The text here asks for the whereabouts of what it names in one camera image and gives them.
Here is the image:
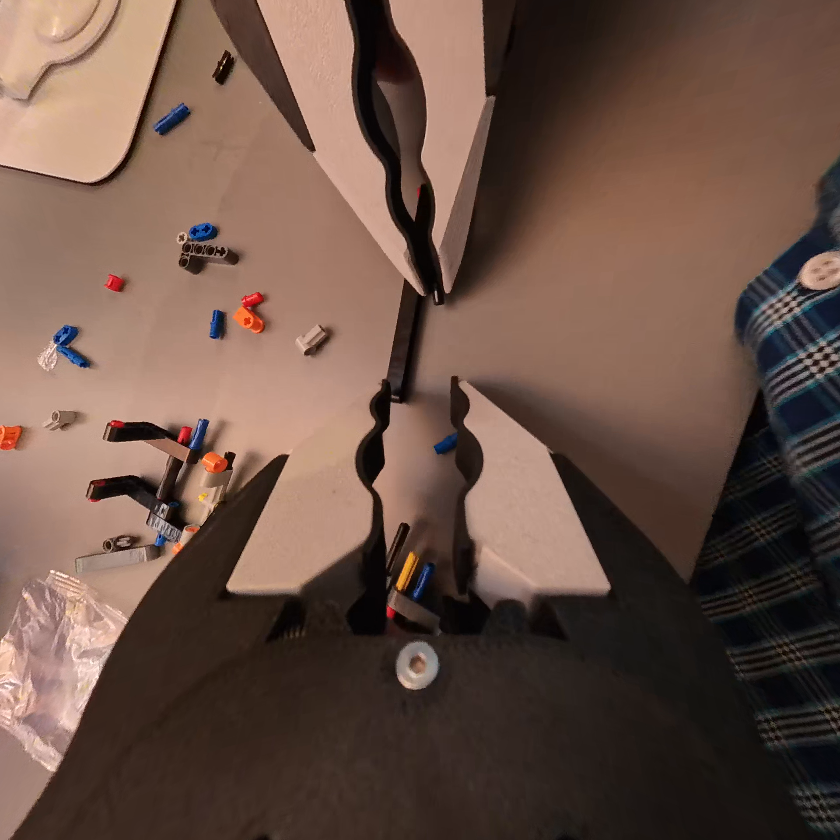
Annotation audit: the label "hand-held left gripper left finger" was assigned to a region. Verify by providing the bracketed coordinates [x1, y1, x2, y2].
[225, 379, 395, 634]

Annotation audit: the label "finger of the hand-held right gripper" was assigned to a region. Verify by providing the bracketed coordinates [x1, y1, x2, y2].
[387, 0, 496, 294]
[256, 0, 439, 296]

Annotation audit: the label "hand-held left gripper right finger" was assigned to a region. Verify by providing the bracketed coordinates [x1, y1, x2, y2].
[441, 376, 613, 634]

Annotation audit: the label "light grey lego panel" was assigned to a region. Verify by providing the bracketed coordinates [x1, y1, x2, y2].
[73, 534, 162, 574]

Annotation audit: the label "black beam assembly blue pins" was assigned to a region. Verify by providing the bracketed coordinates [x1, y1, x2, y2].
[386, 184, 435, 404]

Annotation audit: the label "multicoloured lego chassis assembly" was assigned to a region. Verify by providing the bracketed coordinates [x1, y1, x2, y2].
[85, 418, 441, 636]

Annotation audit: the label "dark grey angled lego beam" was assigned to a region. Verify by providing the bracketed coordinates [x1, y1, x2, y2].
[177, 241, 240, 275]

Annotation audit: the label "white book stand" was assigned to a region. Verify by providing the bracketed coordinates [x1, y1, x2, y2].
[0, 0, 179, 186]

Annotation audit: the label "blue plaid shirt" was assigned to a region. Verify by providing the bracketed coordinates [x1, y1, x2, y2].
[689, 154, 840, 840]

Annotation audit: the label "clear zip bag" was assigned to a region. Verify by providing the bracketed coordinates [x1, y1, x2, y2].
[0, 569, 130, 773]

